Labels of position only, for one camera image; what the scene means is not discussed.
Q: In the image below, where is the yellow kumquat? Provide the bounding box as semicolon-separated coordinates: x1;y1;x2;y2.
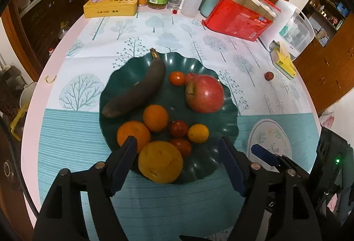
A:
187;123;209;144

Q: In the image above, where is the large yellow orange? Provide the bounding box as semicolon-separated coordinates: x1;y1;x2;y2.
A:
138;141;184;183

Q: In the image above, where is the small tangerine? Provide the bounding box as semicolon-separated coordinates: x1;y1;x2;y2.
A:
116;121;151;154
143;104;169;132

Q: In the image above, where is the red cherry tomato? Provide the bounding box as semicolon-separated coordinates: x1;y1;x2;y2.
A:
169;120;189;138
170;138;192;158
169;71;185;87

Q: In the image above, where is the red apple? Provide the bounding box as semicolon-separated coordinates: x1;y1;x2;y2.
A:
185;74;224;113

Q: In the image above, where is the tree print tablecloth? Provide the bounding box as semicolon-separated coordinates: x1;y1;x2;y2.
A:
38;12;319;240

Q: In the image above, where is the wrinkled dark red fruit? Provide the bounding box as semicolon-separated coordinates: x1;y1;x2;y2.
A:
264;71;274;81

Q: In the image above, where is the yellow tissue pack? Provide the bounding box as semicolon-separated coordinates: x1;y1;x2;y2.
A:
269;40;296;79

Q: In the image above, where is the dark green scalloped plate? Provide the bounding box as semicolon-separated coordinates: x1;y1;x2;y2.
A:
99;53;239;184

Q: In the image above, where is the white clear-lid appliance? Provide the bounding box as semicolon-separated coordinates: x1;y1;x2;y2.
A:
259;0;314;60

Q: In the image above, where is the blackened banana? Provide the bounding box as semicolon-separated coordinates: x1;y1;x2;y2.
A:
100;48;166;118

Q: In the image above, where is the red paper cup package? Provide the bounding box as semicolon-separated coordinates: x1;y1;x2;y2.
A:
202;0;281;41

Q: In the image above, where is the teal cup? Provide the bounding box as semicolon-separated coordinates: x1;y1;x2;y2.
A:
200;0;220;17

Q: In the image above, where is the white squeeze bottle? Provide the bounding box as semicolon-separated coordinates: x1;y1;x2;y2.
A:
181;0;202;17

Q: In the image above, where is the small glass jar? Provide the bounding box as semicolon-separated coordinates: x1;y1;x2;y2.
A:
167;0;182;11

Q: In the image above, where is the yellow tin box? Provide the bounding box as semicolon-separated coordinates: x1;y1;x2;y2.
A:
83;0;139;19

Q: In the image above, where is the black cable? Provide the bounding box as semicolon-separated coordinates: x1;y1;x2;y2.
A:
0;116;40;220

